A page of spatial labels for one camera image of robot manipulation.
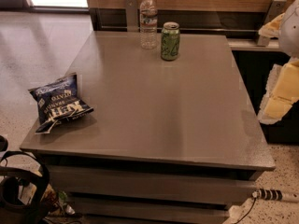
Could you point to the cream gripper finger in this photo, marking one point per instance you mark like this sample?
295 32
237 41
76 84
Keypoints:
282 91
271 29

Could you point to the green soda can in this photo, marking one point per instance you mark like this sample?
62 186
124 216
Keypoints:
170 38

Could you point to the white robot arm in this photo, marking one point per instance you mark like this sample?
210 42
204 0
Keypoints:
288 39

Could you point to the blue potato chip bag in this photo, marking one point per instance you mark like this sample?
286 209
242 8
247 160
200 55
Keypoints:
58 102

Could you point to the clear plastic water bottle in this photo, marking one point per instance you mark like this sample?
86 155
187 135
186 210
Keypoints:
148 19

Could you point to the grey table drawer unit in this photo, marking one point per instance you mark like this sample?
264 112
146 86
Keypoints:
137 192

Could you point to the right metal wall bracket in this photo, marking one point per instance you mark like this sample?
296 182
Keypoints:
275 8

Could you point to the metal wall bracket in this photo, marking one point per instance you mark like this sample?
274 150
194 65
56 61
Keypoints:
131 15
275 8

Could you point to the black white striped cable plug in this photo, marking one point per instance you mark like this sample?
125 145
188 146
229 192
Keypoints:
276 195

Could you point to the left metal wall bracket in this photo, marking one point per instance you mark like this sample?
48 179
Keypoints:
131 15

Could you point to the black bag with straps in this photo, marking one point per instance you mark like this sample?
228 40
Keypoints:
21 193

